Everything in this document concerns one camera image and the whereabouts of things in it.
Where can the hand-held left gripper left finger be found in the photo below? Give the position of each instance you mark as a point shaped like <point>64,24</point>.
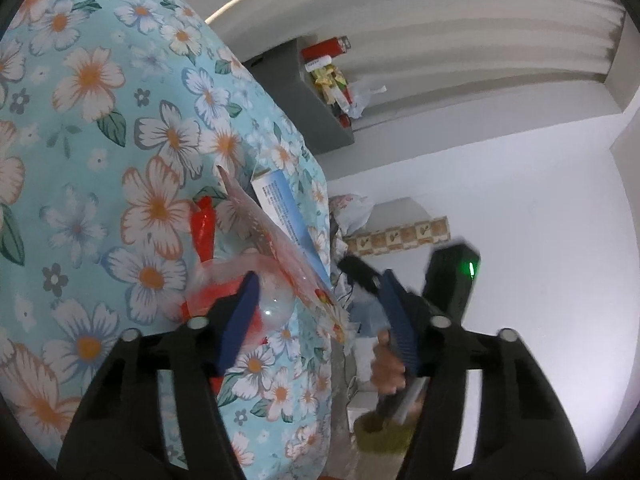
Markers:
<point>240,325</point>

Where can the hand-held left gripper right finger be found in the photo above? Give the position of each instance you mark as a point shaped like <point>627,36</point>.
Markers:
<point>400,330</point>

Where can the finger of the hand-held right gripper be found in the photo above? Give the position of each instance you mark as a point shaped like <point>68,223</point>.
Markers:
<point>357,272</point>

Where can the clear plastic cup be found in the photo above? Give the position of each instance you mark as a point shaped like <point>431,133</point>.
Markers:
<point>275,310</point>

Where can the person's right hand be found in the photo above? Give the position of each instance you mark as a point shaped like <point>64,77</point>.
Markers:
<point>387,365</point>

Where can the patterned wallpaper roll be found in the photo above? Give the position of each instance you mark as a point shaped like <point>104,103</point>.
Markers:
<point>400,235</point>

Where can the white plastic shopping bag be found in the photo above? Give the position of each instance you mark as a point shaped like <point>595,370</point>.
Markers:
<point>352,212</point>

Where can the clear packet with orange edge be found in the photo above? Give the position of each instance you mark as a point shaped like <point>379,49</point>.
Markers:
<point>280,255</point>

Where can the shaggy rug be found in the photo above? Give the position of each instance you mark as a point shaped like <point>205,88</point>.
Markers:
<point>382,435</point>

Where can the blue and white carton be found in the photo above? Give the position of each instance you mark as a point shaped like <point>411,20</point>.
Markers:
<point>280,195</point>

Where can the pile of snack packets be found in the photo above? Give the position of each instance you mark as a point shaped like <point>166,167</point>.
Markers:
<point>330,85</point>

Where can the grey cabinet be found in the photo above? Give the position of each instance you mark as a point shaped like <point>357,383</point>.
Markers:
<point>290,95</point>

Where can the white tube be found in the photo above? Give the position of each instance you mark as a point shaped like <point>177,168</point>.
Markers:
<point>319,63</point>

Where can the red thermos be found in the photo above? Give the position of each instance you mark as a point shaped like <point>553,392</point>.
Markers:
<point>322,49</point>

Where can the floral blue tablecloth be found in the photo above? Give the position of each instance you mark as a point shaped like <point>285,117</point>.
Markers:
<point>75,160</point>

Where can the white curtain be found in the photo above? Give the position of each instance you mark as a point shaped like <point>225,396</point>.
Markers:
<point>450,20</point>

